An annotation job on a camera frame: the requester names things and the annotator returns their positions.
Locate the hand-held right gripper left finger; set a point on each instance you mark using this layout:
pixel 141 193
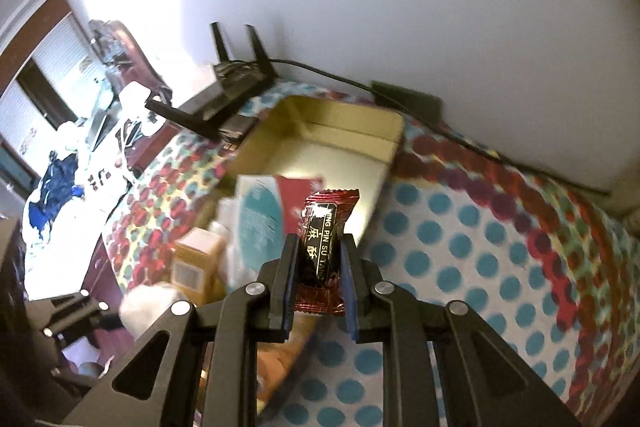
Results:
pixel 282 287

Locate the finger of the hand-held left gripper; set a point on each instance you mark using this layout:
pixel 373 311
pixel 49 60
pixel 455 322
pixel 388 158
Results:
pixel 80 322
pixel 75 299

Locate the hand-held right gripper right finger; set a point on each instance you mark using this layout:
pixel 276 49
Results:
pixel 350 287

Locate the white sock ball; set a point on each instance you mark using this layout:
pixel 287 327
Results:
pixel 145 307

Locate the red candy packet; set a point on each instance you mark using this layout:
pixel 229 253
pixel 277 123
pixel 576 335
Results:
pixel 320 227

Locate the teal white packet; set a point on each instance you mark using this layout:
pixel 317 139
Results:
pixel 260 217

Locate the yellow small box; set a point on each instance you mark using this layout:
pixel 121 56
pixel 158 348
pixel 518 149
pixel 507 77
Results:
pixel 197 262

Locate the gold metal tray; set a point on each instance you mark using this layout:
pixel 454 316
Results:
pixel 330 157

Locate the blue clothing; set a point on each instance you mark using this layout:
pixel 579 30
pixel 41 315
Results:
pixel 55 187

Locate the polka dot tablecloth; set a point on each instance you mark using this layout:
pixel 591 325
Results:
pixel 500 257

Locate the small black device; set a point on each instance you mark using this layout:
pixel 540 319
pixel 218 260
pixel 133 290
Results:
pixel 239 125

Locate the black power adapter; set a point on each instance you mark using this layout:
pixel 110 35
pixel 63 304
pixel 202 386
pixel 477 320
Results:
pixel 405 97

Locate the black router with antennas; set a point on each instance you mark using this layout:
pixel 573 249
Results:
pixel 225 92

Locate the white lampshade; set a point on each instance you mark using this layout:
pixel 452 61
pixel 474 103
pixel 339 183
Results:
pixel 132 99

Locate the window blinds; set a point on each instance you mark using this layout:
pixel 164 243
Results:
pixel 55 52

